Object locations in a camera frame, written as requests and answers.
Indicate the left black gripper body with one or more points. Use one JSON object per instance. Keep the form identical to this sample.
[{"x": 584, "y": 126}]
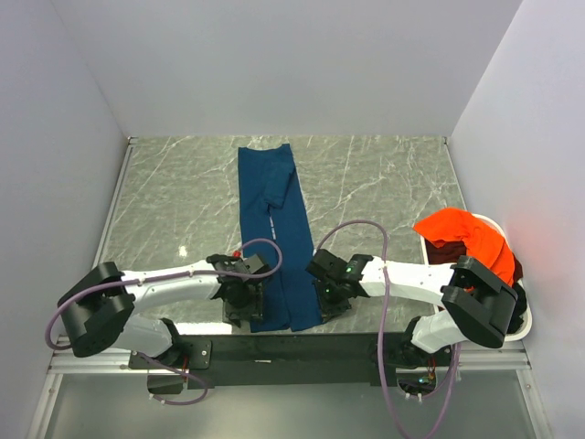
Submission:
[{"x": 246, "y": 305}]

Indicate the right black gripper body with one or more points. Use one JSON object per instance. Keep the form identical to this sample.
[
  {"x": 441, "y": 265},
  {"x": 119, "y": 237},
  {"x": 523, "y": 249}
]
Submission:
[{"x": 332, "y": 303}]

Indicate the blue t shirt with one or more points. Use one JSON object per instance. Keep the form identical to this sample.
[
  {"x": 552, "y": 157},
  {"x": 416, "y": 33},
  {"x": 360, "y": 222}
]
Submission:
[{"x": 271, "y": 207}]

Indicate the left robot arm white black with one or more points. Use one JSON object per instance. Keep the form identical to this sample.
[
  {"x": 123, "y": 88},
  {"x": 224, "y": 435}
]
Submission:
[{"x": 105, "y": 309}]

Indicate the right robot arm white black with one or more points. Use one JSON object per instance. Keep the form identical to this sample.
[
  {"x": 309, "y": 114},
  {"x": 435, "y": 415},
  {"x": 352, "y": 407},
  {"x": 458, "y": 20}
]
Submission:
[{"x": 475, "y": 304}]

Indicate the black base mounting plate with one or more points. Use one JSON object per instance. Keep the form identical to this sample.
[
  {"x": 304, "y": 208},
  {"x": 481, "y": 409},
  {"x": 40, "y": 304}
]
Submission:
[{"x": 241, "y": 360}]

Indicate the dark maroon garment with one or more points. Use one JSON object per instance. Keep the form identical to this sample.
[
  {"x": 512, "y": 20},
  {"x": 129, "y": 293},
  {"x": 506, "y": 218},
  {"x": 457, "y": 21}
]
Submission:
[{"x": 449, "y": 252}]

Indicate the orange t shirt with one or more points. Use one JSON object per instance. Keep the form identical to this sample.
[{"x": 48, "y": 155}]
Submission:
[{"x": 480, "y": 240}]

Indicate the black t shirt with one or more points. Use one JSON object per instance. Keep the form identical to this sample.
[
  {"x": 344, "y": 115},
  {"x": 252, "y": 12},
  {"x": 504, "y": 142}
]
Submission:
[{"x": 517, "y": 319}]

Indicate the white laundry basket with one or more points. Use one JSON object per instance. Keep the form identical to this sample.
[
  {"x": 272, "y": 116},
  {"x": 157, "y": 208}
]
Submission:
[{"x": 451, "y": 233}]

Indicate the aluminium frame rail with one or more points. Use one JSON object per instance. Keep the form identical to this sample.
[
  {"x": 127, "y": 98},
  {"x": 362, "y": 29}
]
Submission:
[{"x": 63, "y": 363}]

